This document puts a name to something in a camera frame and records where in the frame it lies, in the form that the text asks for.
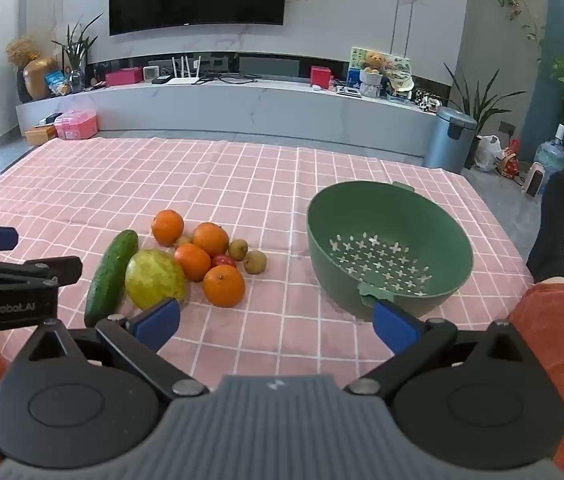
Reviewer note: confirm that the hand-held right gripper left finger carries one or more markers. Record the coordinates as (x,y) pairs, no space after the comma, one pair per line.
(157,321)

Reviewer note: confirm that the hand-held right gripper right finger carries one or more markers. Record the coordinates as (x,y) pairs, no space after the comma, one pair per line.
(393,324)

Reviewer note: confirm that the yellow-green lemon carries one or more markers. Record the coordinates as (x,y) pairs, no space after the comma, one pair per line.
(154,275)

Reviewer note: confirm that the green cucumber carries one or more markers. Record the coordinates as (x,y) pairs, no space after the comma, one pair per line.
(111,275)

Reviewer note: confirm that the orange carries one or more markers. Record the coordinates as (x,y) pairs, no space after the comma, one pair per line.
(167,227)
(210,238)
(223,286)
(192,262)

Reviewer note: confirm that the brown kiwi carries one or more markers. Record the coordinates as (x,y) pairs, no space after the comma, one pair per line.
(255,262)
(238,249)
(183,241)

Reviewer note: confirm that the small red tomato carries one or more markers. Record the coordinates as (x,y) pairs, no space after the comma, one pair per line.
(224,260)

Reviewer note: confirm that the green colander bowl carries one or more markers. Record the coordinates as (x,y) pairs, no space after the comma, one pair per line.
(392,230)

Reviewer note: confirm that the wooden box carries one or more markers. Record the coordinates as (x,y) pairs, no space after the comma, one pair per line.
(40,136)

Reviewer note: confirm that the pink storage box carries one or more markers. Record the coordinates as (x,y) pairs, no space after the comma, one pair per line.
(76,126)

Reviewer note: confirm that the person's right leg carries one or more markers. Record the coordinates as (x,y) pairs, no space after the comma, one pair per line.
(554,340)

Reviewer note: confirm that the orange round vase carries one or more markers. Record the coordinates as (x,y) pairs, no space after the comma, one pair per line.
(39,79)

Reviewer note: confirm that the blue snack bag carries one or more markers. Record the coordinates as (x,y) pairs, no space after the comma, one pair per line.
(56,82)

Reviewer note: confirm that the pink checked tablecloth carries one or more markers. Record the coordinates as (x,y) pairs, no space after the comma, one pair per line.
(262,185)

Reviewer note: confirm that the dried flower bunch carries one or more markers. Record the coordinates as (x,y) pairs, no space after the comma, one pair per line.
(20,50)

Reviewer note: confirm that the blue-grey pedal bin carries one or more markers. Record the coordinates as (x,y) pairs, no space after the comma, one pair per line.
(448,140)

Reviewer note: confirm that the white plastic bag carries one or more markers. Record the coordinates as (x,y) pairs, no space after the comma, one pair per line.
(488,152)

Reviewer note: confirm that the red patterned bag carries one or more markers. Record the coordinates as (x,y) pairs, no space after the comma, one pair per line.
(510,162)

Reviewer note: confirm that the potted long-leaf plant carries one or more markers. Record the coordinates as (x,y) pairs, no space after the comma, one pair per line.
(75,55)

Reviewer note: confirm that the small pink heater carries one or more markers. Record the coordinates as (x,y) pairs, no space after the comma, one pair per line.
(534,180)

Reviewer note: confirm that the flat pink box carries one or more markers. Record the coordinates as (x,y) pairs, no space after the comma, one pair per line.
(123,77)

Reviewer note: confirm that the small white clock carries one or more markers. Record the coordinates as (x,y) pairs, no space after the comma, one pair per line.
(151,74)

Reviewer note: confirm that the black and white figurines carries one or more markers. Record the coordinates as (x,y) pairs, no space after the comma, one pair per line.
(427,100)

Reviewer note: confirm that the blue water jug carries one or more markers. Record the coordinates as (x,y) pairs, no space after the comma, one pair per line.
(551,155)

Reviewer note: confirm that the white router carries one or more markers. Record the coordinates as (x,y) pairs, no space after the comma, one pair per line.
(184,79)

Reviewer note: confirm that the white marble media console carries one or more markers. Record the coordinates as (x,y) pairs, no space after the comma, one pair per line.
(262,110)

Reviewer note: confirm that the tall floor plant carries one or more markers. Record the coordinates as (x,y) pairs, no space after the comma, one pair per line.
(479,105)

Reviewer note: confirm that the printed sun hat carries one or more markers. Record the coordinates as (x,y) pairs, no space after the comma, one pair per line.
(401,77)

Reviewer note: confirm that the teddy bear bouquet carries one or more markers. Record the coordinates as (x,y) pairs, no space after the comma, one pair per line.
(373,72)

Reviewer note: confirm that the red box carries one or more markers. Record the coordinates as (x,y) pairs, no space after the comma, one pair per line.
(320,77)

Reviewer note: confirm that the colourful picture board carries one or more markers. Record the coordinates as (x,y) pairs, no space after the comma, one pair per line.
(356,62)

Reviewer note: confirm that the small flat picture frame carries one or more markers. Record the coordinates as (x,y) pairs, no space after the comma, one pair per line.
(349,91)

